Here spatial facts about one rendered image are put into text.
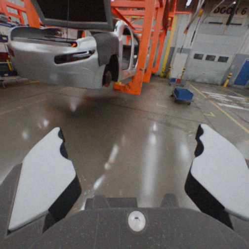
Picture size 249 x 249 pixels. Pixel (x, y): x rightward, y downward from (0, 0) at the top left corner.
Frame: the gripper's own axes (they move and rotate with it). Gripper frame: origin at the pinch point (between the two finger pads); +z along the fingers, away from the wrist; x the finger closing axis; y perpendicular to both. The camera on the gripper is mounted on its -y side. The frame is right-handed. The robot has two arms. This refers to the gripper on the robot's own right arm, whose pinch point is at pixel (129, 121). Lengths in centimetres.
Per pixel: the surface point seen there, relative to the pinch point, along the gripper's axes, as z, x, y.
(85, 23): 278, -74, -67
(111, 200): 38, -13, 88
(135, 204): 37, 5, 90
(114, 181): 77, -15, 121
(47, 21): 304, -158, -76
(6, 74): 387, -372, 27
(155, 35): 452, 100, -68
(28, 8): 347, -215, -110
